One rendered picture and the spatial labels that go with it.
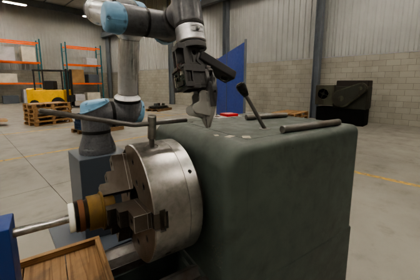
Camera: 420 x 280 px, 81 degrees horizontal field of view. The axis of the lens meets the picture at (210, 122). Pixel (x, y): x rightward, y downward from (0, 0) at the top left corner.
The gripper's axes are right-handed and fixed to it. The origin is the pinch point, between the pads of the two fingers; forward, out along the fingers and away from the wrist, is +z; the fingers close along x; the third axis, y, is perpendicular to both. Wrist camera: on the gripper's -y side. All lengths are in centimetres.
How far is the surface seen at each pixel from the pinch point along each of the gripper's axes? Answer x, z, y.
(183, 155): -6.2, 7.6, 5.6
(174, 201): -2.2, 17.3, 11.3
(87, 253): -36, 34, 28
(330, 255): -4, 51, -45
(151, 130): -8.3, 0.0, 12.5
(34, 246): -221, 76, 55
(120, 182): -17.9, 12.4, 19.5
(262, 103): -800, -124, -840
